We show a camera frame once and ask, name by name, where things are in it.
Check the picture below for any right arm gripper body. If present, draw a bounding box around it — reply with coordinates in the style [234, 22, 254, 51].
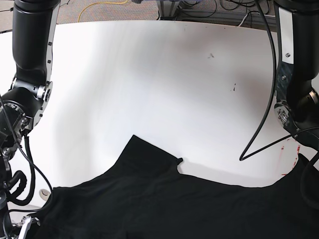
[10, 216, 40, 239]

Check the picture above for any black t-shirt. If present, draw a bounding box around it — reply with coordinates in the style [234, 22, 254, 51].
[28, 136, 319, 239]

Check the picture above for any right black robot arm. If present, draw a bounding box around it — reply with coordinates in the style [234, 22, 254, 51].
[0, 0, 60, 239]

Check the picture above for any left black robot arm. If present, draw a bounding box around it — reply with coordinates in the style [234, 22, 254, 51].
[239, 0, 319, 161]

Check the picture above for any red tape rectangle marking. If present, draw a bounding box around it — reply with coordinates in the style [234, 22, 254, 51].
[279, 138, 301, 177]

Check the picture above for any left table cable grommet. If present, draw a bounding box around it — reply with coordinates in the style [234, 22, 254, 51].
[39, 189, 51, 202]

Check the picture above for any yellow cable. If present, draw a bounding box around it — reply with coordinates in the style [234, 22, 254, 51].
[78, 0, 128, 23]

